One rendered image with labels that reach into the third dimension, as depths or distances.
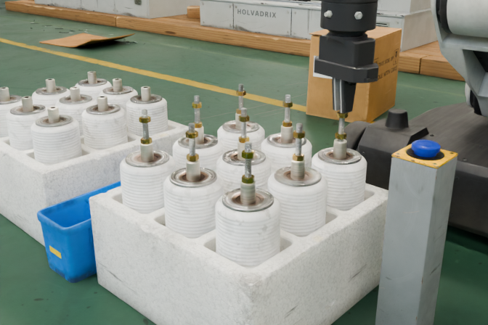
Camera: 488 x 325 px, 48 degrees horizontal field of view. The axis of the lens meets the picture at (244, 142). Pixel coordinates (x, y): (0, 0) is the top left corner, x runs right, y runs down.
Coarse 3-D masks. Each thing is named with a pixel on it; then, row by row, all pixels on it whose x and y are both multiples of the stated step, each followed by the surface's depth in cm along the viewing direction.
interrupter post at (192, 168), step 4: (188, 164) 85; (192, 164) 85; (196, 164) 85; (188, 168) 86; (192, 168) 85; (196, 168) 86; (188, 172) 86; (192, 172) 86; (196, 172) 86; (188, 176) 86; (192, 176) 86; (196, 176) 86; (192, 180) 86; (196, 180) 86
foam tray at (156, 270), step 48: (384, 192) 99; (96, 240) 99; (144, 240) 87; (192, 240) 83; (288, 240) 83; (336, 240) 86; (144, 288) 91; (192, 288) 81; (240, 288) 74; (288, 288) 79; (336, 288) 90
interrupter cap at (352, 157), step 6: (324, 150) 98; (330, 150) 98; (348, 150) 98; (354, 150) 98; (318, 156) 95; (324, 156) 95; (330, 156) 96; (348, 156) 96; (354, 156) 95; (360, 156) 95; (330, 162) 93; (336, 162) 92; (342, 162) 92; (348, 162) 92; (354, 162) 93
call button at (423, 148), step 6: (414, 144) 79; (420, 144) 79; (426, 144) 79; (432, 144) 79; (438, 144) 79; (414, 150) 79; (420, 150) 78; (426, 150) 77; (432, 150) 77; (438, 150) 78; (420, 156) 78; (426, 156) 78; (432, 156) 78
